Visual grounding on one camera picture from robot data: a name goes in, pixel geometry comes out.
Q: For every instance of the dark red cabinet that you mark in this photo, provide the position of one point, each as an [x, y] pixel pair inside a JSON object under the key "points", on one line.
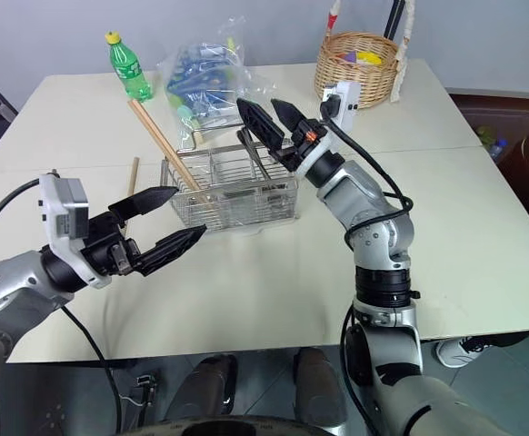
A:
{"points": [[519, 136]]}

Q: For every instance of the yellow toy piece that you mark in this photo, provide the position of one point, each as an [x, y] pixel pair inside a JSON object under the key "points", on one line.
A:
{"points": [[369, 57]]}

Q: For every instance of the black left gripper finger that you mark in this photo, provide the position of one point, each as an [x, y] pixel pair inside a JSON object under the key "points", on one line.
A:
{"points": [[173, 247], [148, 200]]}

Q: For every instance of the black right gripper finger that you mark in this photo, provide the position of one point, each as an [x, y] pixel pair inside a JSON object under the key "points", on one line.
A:
{"points": [[289, 115], [260, 125]]}

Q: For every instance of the small black floor connector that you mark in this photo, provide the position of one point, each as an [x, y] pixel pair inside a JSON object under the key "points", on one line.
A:
{"points": [[147, 386]]}

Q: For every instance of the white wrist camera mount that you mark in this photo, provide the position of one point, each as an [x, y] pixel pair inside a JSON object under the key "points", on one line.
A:
{"points": [[346, 97], [66, 204]]}

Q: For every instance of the black thin poles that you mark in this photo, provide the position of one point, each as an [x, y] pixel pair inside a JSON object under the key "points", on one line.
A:
{"points": [[394, 18]]}

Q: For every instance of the small clear water bottle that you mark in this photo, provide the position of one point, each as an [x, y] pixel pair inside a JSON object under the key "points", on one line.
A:
{"points": [[498, 148]]}

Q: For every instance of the white sneaker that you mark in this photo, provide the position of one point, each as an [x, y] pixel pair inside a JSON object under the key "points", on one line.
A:
{"points": [[462, 352]]}

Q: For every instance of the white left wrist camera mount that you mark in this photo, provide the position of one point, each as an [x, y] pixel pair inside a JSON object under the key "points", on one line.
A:
{"points": [[66, 204]]}

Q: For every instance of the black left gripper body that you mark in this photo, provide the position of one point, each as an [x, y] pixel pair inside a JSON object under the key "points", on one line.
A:
{"points": [[105, 245]]}

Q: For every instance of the blue printed package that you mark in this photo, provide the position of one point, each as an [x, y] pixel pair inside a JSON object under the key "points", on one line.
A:
{"points": [[201, 82]]}

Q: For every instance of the round wicker basket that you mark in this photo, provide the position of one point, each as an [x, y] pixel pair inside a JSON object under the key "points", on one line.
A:
{"points": [[360, 77]]}

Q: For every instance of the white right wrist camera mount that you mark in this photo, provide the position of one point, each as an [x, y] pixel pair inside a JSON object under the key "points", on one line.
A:
{"points": [[346, 97]]}

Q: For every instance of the wooden chopstick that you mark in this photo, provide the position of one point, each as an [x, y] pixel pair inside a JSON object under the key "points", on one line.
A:
{"points": [[155, 131], [132, 177]]}

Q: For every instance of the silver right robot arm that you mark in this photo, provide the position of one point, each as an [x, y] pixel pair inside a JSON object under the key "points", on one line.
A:
{"points": [[373, 204]]}

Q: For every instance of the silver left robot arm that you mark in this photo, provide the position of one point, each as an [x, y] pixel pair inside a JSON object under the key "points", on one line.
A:
{"points": [[14, 281]]}

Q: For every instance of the green plastic soda bottle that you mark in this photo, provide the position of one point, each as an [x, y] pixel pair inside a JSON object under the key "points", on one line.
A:
{"points": [[130, 68]]}

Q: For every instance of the white red-marked post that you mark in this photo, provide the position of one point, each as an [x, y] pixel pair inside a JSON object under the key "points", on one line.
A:
{"points": [[332, 18]]}

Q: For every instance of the dark rounded shape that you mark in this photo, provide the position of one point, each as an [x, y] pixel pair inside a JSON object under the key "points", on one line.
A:
{"points": [[205, 386], [319, 386]]}

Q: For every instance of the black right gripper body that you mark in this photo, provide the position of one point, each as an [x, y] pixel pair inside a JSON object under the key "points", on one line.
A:
{"points": [[297, 147]]}

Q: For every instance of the purple toy piece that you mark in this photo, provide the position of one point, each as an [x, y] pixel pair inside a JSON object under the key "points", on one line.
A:
{"points": [[350, 57]]}

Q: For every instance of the clear plastic bag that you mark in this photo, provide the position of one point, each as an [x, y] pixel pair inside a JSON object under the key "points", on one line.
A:
{"points": [[210, 86]]}

